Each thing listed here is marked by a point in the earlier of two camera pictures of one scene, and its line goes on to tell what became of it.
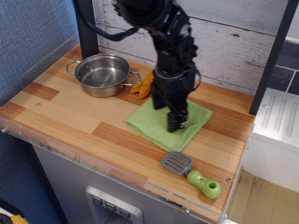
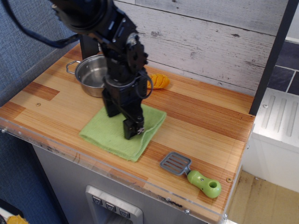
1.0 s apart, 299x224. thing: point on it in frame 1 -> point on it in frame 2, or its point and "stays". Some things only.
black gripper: (179, 81) -> (124, 94)
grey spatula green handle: (180, 164) stays
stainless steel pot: (104, 75) stays
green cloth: (152, 124) -> (104, 134)
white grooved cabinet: (272, 153) stays
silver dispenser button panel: (105, 208) stays
